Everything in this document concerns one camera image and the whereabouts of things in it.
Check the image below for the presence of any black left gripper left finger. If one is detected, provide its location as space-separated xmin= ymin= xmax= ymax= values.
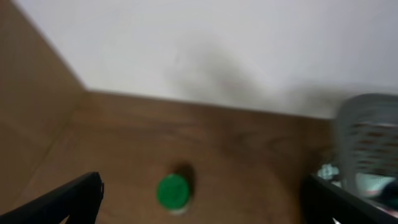
xmin=1 ymin=172 xmax=104 ymax=224

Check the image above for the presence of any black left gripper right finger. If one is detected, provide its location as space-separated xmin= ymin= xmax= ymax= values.
xmin=300 ymin=175 xmax=397 ymax=224

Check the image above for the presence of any green lidded jar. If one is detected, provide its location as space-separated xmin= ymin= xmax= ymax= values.
xmin=156 ymin=173 xmax=192 ymax=215

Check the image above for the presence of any mint green snack packet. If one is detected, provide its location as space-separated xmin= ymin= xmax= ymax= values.
xmin=317 ymin=164 xmax=341 ymax=187

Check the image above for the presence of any grey plastic basket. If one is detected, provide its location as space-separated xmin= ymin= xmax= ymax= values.
xmin=333 ymin=93 xmax=397 ymax=197

